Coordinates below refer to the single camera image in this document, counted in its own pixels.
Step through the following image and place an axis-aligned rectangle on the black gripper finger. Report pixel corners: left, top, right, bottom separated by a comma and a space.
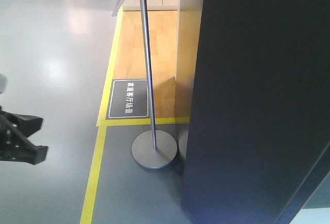
10, 114, 43, 136
15, 131, 48, 165

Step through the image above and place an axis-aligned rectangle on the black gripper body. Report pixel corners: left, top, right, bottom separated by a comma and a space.
1, 108, 18, 161

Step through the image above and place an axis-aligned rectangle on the silver sign stand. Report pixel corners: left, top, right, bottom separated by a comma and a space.
112, 0, 178, 169

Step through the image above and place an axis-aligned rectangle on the yellow floor tape line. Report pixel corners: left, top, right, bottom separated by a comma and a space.
0, 0, 191, 224

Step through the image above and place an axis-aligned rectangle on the grey side-by-side refrigerator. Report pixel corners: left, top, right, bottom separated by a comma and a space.
181, 0, 329, 223

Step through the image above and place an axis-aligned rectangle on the dark floor label sign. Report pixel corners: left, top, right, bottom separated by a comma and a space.
107, 79, 149, 119

